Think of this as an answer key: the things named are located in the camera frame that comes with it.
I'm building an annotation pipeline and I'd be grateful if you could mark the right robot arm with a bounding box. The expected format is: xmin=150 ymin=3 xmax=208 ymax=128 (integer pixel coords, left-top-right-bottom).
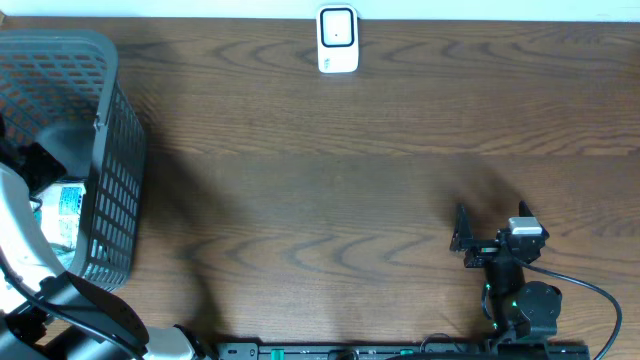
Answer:
xmin=450 ymin=202 xmax=562 ymax=346

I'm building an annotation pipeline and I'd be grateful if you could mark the grey plastic basket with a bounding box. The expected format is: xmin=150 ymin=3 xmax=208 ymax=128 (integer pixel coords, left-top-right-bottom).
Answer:
xmin=1 ymin=29 xmax=147 ymax=291

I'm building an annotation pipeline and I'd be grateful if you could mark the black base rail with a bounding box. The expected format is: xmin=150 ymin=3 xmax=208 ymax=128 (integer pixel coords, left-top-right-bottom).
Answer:
xmin=215 ymin=342 xmax=590 ymax=360

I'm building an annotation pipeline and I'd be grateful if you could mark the white barcode scanner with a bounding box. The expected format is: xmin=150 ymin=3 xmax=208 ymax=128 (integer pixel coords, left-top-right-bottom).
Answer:
xmin=316 ymin=4 xmax=360 ymax=74

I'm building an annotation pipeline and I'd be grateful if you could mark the white blue snack bag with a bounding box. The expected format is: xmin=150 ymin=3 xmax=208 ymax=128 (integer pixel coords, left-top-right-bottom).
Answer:
xmin=30 ymin=182 xmax=86 ymax=256

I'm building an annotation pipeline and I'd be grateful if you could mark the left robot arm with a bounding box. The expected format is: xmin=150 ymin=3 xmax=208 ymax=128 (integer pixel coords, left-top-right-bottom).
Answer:
xmin=1 ymin=123 xmax=219 ymax=359

